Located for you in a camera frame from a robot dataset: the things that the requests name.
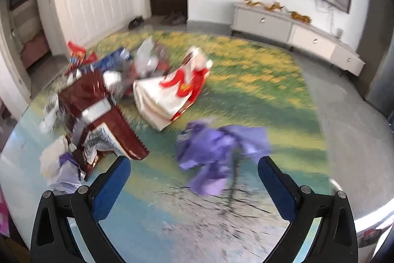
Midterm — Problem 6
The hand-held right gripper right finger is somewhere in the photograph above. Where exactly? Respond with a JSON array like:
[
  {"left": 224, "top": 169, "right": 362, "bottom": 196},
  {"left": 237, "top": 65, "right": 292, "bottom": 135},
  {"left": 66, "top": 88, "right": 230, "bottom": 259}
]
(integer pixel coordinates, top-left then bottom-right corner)
[{"left": 258, "top": 156, "right": 359, "bottom": 263}]

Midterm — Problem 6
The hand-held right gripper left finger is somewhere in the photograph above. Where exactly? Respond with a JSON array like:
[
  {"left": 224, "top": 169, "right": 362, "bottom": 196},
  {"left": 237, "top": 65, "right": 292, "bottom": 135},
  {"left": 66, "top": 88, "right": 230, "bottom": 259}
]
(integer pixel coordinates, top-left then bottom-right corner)
[{"left": 30, "top": 155, "right": 131, "bottom": 263}]

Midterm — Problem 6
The purple wrapper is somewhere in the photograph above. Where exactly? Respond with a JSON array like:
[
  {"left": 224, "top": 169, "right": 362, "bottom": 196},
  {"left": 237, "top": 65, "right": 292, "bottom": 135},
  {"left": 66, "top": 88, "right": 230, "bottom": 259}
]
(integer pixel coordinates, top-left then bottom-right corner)
[{"left": 175, "top": 118, "right": 273, "bottom": 197}]

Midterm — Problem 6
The lavender and white wrapper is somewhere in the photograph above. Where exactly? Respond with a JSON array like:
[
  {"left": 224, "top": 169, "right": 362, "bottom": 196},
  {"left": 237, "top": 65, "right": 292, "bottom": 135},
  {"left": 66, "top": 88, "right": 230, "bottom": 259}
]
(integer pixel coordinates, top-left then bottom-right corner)
[{"left": 49, "top": 155, "right": 87, "bottom": 193}]

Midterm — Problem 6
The large white crumpled tissue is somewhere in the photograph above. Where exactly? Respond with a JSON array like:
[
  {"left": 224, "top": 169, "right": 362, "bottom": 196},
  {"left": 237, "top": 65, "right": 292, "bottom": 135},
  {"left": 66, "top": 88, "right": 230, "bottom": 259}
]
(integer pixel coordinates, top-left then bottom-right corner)
[{"left": 39, "top": 137, "right": 70, "bottom": 183}]

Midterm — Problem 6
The brown snack wrapper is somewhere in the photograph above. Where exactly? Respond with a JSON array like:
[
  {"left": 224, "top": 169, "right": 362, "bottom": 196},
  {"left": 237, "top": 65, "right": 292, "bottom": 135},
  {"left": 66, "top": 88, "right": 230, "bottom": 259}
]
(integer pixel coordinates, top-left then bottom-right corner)
[{"left": 58, "top": 70, "right": 150, "bottom": 182}]

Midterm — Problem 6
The silvery white crumpled wrapper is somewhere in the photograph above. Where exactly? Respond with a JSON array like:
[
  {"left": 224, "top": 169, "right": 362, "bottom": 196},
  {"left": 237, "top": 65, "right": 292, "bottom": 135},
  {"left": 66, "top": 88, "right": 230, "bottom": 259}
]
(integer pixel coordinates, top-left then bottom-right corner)
[{"left": 40, "top": 95, "right": 66, "bottom": 132}]

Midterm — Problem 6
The white and red paper bag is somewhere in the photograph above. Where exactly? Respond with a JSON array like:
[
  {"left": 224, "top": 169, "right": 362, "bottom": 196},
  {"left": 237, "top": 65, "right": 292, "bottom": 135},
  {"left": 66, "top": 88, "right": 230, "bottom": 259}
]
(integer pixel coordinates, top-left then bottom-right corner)
[{"left": 132, "top": 47, "right": 213, "bottom": 132}]

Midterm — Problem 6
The small white crumpled tissue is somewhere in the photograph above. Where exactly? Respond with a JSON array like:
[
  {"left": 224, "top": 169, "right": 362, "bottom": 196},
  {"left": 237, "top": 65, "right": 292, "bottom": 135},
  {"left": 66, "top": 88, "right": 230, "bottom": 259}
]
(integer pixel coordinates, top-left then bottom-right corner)
[{"left": 104, "top": 70, "right": 130, "bottom": 91}]

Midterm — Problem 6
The blue snack wrapper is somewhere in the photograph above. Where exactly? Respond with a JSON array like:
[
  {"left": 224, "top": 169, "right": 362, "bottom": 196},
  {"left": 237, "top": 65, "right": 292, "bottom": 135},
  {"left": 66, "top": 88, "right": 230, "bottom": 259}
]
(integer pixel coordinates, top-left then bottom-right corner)
[{"left": 82, "top": 47, "right": 134, "bottom": 72}]

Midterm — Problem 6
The silver foil wrapper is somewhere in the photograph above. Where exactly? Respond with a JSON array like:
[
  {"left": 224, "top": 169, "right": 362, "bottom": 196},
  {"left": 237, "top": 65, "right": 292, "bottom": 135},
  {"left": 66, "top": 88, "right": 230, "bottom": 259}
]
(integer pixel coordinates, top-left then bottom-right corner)
[{"left": 135, "top": 38, "right": 171, "bottom": 79}]

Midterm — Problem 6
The red snack packet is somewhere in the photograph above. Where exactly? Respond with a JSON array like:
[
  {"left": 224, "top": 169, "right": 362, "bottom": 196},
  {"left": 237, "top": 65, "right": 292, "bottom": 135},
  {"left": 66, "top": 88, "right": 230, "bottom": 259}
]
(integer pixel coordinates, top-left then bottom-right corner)
[{"left": 66, "top": 41, "right": 97, "bottom": 75}]

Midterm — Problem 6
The tall grey cabinet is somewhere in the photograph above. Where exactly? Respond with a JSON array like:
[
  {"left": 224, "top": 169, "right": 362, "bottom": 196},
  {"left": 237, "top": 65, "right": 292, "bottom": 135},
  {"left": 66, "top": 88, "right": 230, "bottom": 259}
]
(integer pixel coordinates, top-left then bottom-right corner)
[{"left": 365, "top": 0, "right": 394, "bottom": 116}]

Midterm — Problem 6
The white television console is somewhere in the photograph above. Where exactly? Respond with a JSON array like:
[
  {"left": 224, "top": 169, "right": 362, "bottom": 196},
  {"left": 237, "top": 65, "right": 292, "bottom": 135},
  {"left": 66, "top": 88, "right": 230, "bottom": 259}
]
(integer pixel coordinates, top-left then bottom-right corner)
[{"left": 231, "top": 2, "right": 366, "bottom": 77}]

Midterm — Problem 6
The pair of black shoes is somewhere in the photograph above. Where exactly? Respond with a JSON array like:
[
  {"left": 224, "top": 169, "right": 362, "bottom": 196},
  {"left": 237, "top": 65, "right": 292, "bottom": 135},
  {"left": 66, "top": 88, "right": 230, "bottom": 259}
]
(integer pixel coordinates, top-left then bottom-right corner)
[{"left": 128, "top": 16, "right": 145, "bottom": 29}]

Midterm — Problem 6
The short gold dragon ornament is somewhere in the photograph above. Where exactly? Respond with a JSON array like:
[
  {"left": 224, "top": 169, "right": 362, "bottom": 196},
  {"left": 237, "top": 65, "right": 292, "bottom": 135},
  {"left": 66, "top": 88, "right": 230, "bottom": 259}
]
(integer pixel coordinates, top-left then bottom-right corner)
[{"left": 291, "top": 11, "right": 313, "bottom": 24}]

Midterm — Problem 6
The pair of grey shoes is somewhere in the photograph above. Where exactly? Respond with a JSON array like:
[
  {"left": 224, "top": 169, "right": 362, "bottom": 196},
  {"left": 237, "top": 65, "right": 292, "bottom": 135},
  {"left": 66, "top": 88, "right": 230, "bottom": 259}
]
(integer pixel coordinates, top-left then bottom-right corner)
[{"left": 162, "top": 12, "right": 185, "bottom": 26}]

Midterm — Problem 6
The long gold dragon ornament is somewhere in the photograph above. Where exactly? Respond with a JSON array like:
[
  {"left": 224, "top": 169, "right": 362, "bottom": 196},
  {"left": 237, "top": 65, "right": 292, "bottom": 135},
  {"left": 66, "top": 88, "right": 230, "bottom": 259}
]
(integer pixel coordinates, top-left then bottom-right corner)
[{"left": 238, "top": 0, "right": 285, "bottom": 11}]

